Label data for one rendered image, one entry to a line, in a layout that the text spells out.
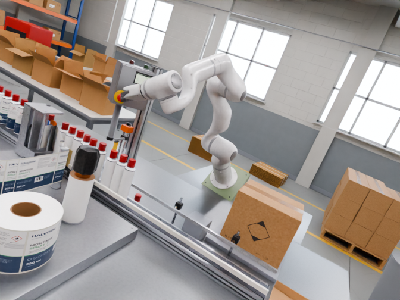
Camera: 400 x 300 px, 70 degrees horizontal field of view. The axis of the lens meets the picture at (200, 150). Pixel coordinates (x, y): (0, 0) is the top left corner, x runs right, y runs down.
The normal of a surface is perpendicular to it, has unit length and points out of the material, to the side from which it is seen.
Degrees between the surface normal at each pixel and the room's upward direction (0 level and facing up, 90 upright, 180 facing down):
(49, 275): 0
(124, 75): 90
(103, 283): 0
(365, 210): 90
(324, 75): 90
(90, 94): 90
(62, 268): 0
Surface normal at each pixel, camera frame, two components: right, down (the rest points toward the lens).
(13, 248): 0.29, 0.36
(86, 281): 0.33, -0.91
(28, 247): 0.61, 0.42
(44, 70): -0.43, 0.11
